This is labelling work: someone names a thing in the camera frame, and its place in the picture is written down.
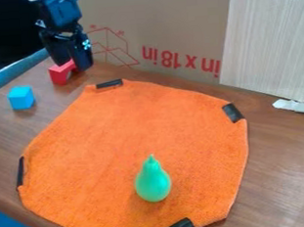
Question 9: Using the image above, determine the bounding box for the blue block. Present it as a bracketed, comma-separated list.
[6, 84, 37, 112]

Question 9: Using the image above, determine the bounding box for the orange cloth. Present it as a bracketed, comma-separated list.
[7, 68, 257, 227]

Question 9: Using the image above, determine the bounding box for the cardboard box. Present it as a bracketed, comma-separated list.
[76, 0, 304, 94]

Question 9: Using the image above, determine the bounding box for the light wooden board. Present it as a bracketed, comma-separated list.
[212, 0, 304, 113]

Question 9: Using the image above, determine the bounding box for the red block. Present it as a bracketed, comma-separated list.
[45, 58, 79, 87]

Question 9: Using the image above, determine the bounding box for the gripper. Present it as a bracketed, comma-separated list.
[35, 17, 96, 75]

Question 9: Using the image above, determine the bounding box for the green toy pear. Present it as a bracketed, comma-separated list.
[130, 153, 175, 204]

